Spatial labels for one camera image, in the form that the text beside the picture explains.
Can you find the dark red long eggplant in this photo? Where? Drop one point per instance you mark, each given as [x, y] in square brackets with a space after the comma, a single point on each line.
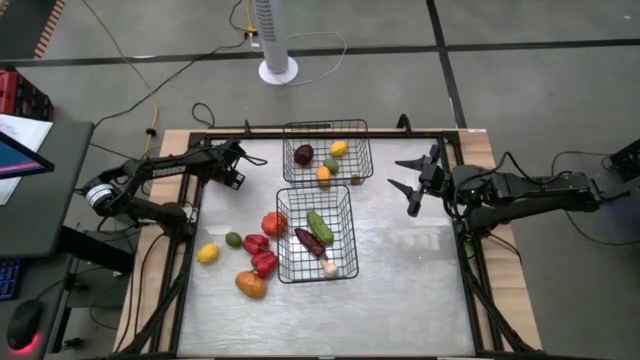
[310, 242]

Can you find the white garlic bulb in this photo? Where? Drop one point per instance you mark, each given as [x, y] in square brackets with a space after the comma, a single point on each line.
[330, 269]

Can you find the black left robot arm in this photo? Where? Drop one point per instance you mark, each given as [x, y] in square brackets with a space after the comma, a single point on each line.
[165, 170]

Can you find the red crate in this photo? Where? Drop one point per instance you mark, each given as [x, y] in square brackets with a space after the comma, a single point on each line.
[10, 95]

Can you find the backlit keyboard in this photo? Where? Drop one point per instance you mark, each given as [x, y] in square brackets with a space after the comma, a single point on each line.
[9, 277]

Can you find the black floor equipment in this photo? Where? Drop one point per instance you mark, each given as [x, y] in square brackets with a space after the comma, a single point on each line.
[627, 160]

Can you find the white paper sheet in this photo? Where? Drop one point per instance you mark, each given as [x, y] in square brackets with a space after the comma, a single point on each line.
[25, 132]

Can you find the white tower fan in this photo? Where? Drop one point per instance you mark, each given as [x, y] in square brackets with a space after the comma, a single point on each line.
[272, 40]

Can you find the tilted computer screen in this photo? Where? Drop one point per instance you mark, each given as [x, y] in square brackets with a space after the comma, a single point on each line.
[15, 157]

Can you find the green cucumber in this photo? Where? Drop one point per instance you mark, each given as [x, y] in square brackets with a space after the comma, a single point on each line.
[320, 227]

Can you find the dark grey desk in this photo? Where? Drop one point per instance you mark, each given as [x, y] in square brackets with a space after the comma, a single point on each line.
[55, 210]

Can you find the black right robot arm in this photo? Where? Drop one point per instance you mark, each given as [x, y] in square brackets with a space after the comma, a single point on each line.
[525, 192]

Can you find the black aluminium table frame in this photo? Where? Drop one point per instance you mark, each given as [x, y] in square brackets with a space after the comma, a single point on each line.
[400, 134]

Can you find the green avocado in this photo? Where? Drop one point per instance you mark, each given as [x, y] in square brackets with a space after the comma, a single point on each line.
[330, 165]

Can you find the red bell pepper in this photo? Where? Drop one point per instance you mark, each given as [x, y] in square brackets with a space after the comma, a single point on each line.
[255, 243]
[265, 263]

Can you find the dark purple plum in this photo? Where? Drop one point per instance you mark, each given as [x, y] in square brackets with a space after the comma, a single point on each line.
[303, 154]

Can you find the small green fruit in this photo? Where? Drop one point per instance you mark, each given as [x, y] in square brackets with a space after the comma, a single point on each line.
[468, 248]

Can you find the orange bell pepper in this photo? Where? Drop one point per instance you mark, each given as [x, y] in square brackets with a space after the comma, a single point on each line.
[251, 285]

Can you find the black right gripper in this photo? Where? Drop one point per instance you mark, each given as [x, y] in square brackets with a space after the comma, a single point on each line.
[432, 177]

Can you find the green lime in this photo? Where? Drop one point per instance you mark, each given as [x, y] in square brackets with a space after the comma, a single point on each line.
[233, 239]

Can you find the black lit computer mouse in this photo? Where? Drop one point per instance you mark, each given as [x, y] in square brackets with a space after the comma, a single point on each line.
[24, 320]

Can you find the small red round fruit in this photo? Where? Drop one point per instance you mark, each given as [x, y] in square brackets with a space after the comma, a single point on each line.
[355, 179]

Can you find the yellow lemon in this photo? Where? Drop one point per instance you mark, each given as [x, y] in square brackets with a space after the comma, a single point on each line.
[208, 253]
[338, 148]

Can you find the orange red tomato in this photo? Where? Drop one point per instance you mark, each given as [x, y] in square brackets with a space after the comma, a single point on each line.
[272, 223]

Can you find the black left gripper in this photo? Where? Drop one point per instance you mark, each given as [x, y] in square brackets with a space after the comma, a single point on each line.
[227, 155]

